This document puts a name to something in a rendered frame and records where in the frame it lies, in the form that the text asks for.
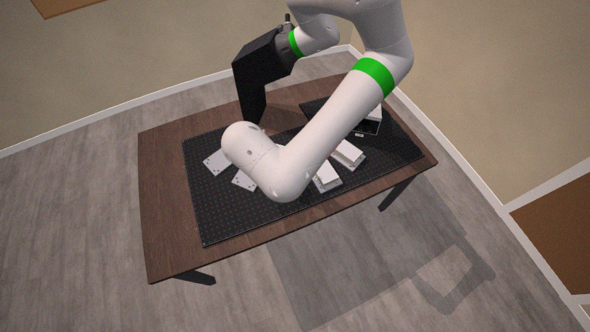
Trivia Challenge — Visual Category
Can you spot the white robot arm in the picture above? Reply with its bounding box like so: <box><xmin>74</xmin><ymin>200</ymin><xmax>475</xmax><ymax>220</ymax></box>
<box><xmin>221</xmin><ymin>0</ymin><xmax>414</xmax><ymax>203</ymax></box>

